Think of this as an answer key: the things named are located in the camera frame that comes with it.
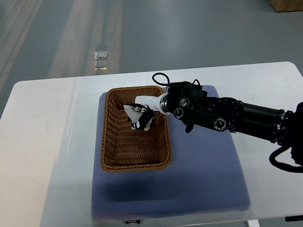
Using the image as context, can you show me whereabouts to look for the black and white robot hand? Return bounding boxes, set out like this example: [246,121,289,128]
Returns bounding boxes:
[131,96,162,131]

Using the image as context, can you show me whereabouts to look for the white bear figurine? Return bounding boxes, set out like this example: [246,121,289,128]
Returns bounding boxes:
[124,105,153,131]

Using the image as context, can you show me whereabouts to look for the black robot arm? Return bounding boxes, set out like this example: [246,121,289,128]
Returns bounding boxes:
[156,79,303,153]

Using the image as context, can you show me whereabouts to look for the brown wicker basket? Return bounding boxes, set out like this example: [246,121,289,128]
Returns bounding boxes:
[98,86,172,173]

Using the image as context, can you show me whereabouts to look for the metal floor socket plate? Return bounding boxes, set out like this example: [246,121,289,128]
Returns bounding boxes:
[95,50,107,70]

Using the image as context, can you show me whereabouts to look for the wooden box corner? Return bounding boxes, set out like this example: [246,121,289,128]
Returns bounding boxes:
[268,0,303,12]

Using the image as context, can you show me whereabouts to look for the black cable loop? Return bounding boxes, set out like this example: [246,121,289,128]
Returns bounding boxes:
[268,146,303,174]

